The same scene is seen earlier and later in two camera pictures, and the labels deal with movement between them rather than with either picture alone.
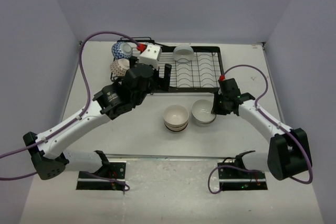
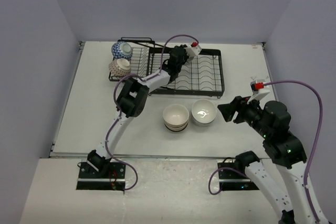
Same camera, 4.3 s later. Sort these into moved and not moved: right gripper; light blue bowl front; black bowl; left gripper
Moved: left gripper; right gripper
Not moved: black bowl; light blue bowl front
